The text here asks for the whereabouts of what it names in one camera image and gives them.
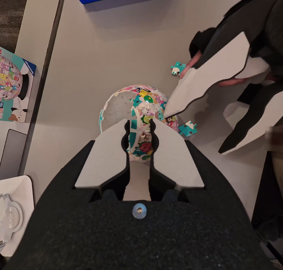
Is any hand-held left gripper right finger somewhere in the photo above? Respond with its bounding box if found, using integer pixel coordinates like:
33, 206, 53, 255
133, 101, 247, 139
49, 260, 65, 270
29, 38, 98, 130
149, 118, 205, 201

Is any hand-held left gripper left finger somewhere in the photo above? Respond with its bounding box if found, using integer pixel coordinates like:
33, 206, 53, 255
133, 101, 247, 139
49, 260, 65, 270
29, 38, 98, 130
74, 119, 131, 201

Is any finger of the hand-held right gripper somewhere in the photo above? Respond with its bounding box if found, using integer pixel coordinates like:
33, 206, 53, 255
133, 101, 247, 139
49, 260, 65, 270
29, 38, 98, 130
164, 31, 251, 118
218, 91, 283, 155

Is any teal puzzle piece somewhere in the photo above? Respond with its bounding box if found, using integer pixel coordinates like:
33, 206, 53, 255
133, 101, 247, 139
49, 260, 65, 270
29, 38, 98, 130
178, 120, 198, 138
171, 62, 186, 76

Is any colourful puzzle ball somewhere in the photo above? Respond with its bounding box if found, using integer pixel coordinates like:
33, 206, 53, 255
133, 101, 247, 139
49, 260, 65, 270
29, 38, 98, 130
99, 85, 179, 163

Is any teal puzzle box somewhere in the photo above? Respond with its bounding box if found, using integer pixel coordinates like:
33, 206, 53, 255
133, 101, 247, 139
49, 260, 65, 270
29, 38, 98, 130
0, 47, 37, 123

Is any person's right hand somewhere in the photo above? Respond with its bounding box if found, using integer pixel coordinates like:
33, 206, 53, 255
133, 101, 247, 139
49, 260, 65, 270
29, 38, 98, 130
180, 50, 249, 87

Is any grey closed laptop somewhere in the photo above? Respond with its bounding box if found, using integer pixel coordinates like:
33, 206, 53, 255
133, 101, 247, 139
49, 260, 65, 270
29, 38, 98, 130
0, 129, 28, 180

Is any clear plastic packaging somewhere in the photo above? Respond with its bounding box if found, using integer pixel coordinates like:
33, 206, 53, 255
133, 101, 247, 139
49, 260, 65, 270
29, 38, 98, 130
0, 193, 23, 248

